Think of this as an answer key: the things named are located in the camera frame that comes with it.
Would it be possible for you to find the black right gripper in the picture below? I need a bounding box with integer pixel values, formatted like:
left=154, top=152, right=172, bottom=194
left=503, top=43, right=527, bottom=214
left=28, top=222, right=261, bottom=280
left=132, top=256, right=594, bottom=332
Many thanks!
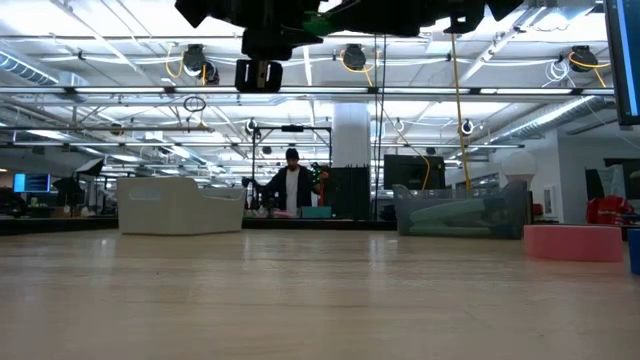
left=319, top=0, right=524, bottom=37

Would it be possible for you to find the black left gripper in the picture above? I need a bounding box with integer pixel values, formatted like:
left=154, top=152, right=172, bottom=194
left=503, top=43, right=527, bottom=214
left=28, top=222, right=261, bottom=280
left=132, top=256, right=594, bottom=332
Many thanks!
left=173, top=0, right=324, bottom=94

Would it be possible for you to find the mint green stapler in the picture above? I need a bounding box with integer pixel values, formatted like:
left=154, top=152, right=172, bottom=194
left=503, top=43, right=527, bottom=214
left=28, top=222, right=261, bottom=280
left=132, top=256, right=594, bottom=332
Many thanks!
left=408, top=198, right=494, bottom=237

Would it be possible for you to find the pink tape roll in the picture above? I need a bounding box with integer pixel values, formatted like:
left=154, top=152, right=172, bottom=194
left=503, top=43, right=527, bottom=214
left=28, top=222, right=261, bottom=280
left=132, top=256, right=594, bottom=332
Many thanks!
left=523, top=224, right=625, bottom=264

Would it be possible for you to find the dark blue tape roll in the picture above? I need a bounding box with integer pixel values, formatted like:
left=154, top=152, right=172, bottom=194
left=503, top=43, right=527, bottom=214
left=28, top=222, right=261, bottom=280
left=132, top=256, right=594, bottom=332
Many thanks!
left=627, top=228, right=640, bottom=276

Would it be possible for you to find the white square column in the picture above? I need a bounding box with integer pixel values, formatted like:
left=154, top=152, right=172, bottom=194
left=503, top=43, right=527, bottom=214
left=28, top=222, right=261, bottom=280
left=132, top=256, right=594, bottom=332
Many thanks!
left=332, top=102, right=371, bottom=169

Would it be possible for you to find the person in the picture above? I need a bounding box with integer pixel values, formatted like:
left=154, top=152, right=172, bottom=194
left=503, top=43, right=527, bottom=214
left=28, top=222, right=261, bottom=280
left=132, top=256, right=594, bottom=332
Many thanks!
left=259, top=147, right=321, bottom=220

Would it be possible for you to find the black screen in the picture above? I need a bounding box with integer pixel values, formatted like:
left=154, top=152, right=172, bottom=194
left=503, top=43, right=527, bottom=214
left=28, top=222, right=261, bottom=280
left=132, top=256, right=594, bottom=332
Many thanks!
left=383, top=154, right=446, bottom=191

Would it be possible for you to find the long light strip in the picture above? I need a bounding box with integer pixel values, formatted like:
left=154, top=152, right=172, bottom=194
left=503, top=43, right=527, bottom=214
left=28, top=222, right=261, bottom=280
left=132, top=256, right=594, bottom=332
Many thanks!
left=0, top=85, right=616, bottom=97

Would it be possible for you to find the black cabinet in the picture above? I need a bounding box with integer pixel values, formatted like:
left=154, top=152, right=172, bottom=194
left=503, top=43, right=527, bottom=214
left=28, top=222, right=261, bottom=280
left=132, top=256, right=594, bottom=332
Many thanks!
left=327, top=166, right=372, bottom=221

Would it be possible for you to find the lamp with white globe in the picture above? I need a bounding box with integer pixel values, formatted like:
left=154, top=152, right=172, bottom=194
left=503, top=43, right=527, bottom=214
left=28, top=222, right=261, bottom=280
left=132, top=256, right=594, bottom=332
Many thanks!
left=501, top=150, right=540, bottom=189

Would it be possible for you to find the light grey plastic bin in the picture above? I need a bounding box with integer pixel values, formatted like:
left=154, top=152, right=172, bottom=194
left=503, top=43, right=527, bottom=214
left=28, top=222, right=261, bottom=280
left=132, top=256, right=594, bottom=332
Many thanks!
left=116, top=176, right=247, bottom=237

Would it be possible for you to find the translucent smoky plastic bin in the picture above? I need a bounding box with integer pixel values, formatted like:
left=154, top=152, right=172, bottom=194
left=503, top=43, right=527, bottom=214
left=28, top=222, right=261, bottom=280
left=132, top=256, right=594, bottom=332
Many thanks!
left=393, top=179, right=533, bottom=240

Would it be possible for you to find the computer monitor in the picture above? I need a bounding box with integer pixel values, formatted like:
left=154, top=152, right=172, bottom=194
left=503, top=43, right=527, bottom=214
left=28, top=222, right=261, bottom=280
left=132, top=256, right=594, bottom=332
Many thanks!
left=603, top=0, right=640, bottom=126

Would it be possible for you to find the red bag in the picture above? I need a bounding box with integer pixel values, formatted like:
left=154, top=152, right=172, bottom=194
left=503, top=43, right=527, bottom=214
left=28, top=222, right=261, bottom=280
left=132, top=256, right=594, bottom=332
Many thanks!
left=585, top=194, right=636, bottom=226

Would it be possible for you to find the small blue lit monitor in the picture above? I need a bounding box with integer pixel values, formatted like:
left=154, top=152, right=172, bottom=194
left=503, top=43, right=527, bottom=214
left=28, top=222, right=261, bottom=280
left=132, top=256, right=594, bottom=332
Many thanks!
left=13, top=172, right=52, bottom=194

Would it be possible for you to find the black rig frame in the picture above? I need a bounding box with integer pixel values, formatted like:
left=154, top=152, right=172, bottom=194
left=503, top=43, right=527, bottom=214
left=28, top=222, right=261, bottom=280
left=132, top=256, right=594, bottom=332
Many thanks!
left=251, top=124, right=334, bottom=221

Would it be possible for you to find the yellow hanging cable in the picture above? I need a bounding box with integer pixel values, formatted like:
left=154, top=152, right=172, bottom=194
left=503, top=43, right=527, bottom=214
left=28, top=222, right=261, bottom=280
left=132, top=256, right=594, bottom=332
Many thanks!
left=449, top=33, right=472, bottom=192

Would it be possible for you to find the black hanging cable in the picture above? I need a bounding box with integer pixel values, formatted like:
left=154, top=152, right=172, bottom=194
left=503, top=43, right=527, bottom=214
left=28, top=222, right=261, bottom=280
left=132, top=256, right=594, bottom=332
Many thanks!
left=372, top=34, right=388, bottom=222

